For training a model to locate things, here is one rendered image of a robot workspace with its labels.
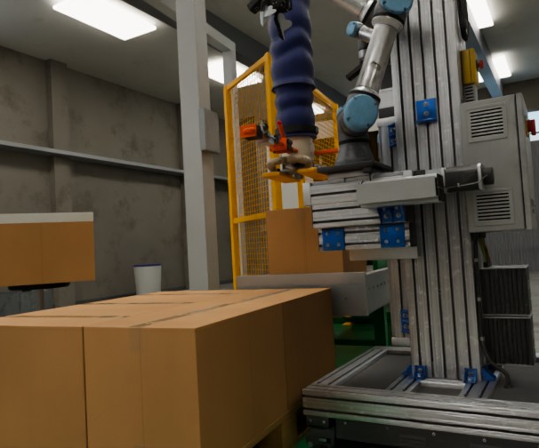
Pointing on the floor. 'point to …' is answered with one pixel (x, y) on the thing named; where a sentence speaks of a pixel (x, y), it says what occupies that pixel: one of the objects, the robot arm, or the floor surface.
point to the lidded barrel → (148, 278)
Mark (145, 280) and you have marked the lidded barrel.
